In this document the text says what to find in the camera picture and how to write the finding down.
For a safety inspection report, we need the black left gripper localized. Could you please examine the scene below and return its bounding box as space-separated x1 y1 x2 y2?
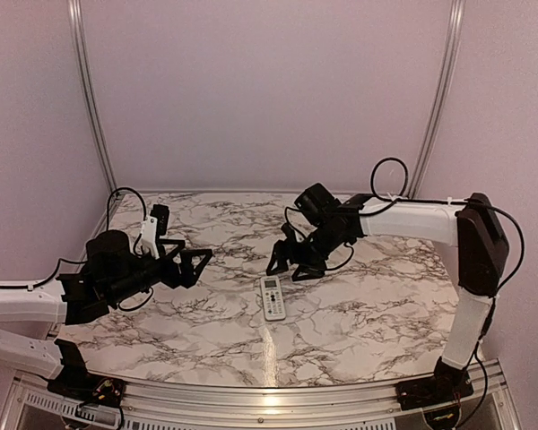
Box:
106 238 213 305

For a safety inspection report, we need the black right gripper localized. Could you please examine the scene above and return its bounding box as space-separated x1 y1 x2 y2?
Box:
266 224 348 281

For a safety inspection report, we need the grey white remote control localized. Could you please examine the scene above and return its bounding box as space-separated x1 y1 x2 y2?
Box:
260 276 287 322

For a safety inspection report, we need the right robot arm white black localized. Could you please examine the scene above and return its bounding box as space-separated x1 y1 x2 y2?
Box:
266 183 509 401

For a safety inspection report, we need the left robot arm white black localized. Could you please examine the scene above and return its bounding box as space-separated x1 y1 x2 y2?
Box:
0 229 213 399

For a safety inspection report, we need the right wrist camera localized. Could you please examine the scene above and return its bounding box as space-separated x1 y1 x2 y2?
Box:
281 222 298 243

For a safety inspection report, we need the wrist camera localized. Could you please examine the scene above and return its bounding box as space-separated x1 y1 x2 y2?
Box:
140 204 169 259
281 222 298 243

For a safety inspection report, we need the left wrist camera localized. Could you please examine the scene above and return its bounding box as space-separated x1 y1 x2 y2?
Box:
140 204 169 259

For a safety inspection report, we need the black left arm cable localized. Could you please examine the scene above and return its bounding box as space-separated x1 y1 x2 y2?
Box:
0 186 156 313

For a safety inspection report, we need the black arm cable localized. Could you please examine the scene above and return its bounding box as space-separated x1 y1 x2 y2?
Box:
282 156 526 404
0 186 156 313

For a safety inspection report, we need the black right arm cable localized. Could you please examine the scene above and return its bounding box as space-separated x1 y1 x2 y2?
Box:
282 156 526 404

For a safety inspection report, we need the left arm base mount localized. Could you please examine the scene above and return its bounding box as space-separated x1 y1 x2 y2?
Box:
48 340 126 408

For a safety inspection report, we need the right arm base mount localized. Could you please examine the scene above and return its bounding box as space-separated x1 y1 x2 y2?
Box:
395 358 474 410

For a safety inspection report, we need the front aluminium rail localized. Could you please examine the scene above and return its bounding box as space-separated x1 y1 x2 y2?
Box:
0 360 522 429

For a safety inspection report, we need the left aluminium frame post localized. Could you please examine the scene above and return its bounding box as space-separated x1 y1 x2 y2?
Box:
67 0 117 194

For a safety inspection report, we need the aluminium frame post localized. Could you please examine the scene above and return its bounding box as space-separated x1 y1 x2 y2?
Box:
67 0 117 194
407 0 466 198

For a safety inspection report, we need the right aluminium frame post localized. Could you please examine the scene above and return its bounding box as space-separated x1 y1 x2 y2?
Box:
407 0 466 198

